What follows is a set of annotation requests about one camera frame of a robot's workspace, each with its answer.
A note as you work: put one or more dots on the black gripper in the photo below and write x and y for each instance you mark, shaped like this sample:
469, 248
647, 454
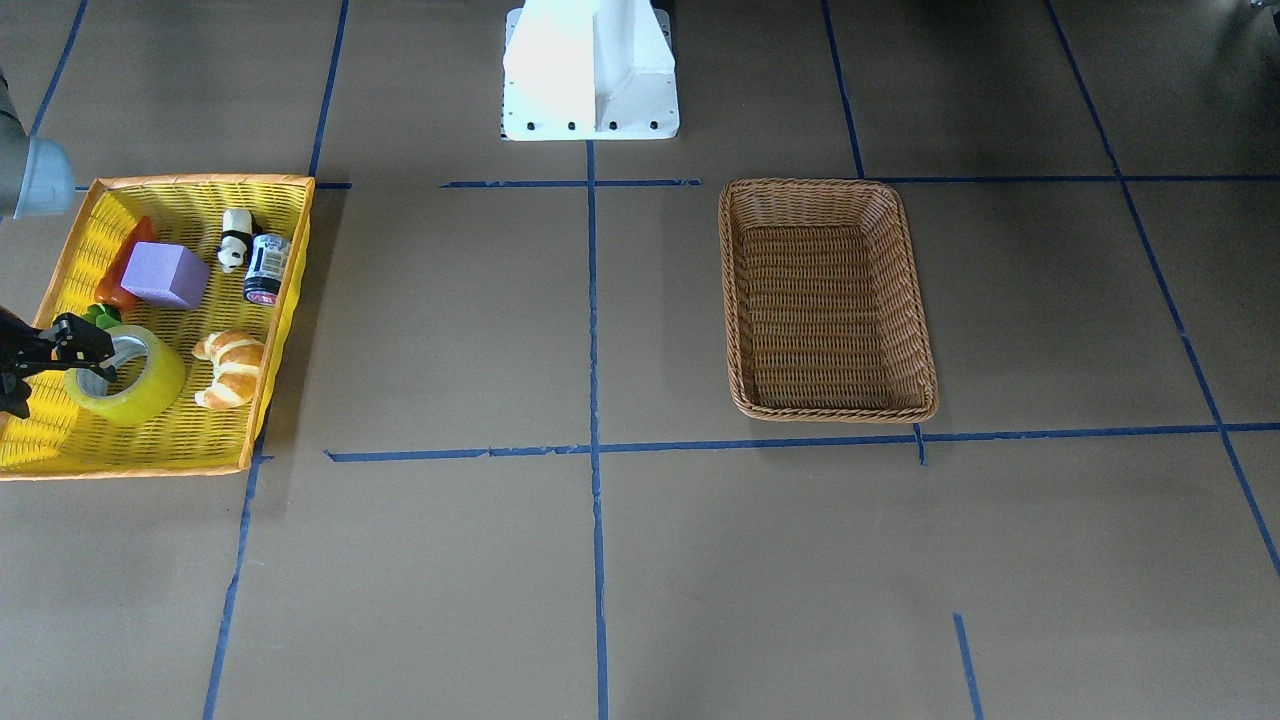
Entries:
67, 341

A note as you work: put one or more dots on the yellow packing tape roll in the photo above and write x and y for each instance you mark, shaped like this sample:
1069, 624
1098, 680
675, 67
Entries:
151, 376

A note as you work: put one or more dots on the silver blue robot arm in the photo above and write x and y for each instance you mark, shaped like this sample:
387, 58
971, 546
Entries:
36, 180

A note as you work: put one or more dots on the yellow plastic basket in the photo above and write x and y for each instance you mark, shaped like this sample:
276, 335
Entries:
64, 440

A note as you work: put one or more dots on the brown wicker basket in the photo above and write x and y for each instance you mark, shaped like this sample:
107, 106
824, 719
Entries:
823, 311

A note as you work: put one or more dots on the toy carrot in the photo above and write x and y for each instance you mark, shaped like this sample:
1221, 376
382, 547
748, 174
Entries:
111, 302

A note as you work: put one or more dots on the purple foam block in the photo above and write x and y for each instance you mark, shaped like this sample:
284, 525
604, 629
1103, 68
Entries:
166, 275

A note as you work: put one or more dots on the toy croissant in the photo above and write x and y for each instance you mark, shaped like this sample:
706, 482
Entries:
235, 357

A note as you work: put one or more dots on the toy panda figure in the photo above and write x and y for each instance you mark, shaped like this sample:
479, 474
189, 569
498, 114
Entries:
236, 240

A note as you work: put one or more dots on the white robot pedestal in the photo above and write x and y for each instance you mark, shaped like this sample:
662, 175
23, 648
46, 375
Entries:
589, 71

